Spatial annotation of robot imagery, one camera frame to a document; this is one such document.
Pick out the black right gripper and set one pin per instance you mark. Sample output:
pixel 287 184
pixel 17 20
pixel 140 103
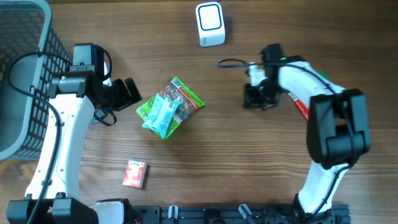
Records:
pixel 252 99

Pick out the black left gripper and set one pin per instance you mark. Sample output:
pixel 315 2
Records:
pixel 124 98

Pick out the teal packet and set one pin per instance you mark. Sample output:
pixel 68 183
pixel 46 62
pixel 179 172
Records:
pixel 160 115

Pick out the green snack packet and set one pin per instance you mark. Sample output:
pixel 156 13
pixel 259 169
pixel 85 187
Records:
pixel 175 90

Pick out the red stick packet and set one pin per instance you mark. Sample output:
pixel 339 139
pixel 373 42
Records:
pixel 299 105

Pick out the pink tissue pack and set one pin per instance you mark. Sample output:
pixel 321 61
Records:
pixel 135 174

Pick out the green lid jar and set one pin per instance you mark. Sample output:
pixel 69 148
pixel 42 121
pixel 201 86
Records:
pixel 324 76

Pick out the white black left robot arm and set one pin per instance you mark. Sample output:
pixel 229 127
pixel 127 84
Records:
pixel 74 97

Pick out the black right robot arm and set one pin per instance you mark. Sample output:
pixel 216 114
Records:
pixel 337 123

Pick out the grey plastic mesh basket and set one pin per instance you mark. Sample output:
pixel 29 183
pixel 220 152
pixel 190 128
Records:
pixel 31 52

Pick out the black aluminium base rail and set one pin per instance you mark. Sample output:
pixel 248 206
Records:
pixel 217 214

